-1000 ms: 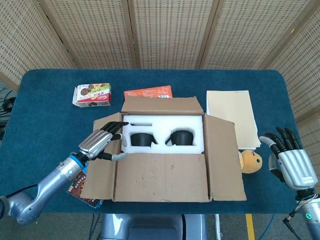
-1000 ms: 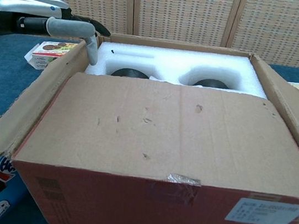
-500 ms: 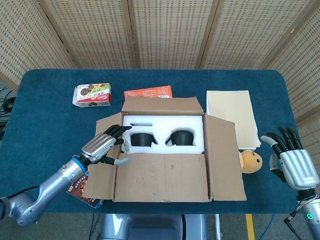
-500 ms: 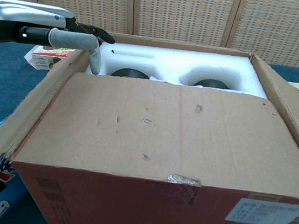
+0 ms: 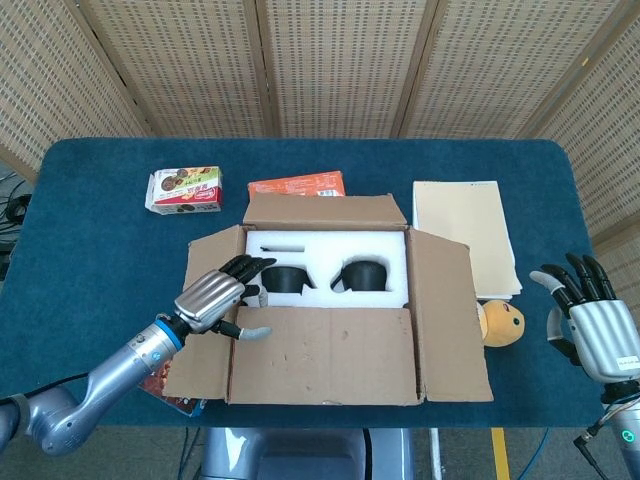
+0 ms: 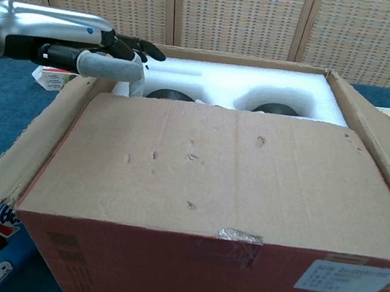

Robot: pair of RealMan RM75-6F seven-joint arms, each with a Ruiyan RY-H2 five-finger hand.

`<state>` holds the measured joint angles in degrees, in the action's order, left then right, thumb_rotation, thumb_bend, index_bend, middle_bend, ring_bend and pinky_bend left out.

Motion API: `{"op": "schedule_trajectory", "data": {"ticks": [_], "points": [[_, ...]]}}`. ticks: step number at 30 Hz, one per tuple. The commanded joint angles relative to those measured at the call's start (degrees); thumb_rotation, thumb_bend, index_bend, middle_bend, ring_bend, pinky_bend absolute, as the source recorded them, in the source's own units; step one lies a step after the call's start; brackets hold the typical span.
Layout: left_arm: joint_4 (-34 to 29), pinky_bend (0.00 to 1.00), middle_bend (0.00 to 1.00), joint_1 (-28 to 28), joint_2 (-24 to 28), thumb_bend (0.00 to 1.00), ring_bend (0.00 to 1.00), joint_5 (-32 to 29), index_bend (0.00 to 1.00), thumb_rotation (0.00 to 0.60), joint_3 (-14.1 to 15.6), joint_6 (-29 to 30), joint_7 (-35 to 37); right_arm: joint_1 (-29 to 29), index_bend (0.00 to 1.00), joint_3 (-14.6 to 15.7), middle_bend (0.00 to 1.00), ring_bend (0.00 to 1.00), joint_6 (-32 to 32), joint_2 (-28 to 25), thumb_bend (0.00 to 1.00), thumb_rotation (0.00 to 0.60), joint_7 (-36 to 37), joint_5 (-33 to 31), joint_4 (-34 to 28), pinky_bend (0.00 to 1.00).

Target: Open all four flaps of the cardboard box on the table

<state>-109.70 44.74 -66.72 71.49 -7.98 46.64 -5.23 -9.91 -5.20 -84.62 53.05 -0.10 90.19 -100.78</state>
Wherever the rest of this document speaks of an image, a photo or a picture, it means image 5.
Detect beige paper notepad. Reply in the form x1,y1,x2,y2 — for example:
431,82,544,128
412,180,524,301

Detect blue table cloth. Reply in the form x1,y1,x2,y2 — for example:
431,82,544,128
0,138,634,430

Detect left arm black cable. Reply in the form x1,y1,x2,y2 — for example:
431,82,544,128
0,372,91,401

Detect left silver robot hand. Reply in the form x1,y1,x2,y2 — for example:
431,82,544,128
173,254,278,342

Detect white cookie box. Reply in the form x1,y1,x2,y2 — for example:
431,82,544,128
144,166,224,216

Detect black cup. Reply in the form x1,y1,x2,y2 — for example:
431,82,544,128
330,259,390,293
259,266,314,296

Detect white foam insert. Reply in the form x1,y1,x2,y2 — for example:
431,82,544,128
243,228,411,310

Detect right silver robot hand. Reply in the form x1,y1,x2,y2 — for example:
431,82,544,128
529,253,640,384

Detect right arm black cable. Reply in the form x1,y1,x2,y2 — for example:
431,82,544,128
573,414,617,480

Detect large brown cardboard box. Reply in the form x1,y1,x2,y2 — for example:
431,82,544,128
163,192,495,407

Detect blue chocolate chip cookie box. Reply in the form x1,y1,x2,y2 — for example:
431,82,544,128
137,357,209,419

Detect orange biscuit box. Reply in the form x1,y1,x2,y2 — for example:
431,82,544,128
247,170,348,199

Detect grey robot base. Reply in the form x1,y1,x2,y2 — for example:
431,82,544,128
199,427,416,480

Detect orange plush toy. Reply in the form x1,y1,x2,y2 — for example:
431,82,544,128
477,298,526,349

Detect black floor cables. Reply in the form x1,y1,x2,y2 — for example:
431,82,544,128
0,169,34,236

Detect woven folding screen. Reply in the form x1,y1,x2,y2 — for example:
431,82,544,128
0,0,640,246

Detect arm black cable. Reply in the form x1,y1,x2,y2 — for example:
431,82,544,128
573,414,617,480
0,372,91,401

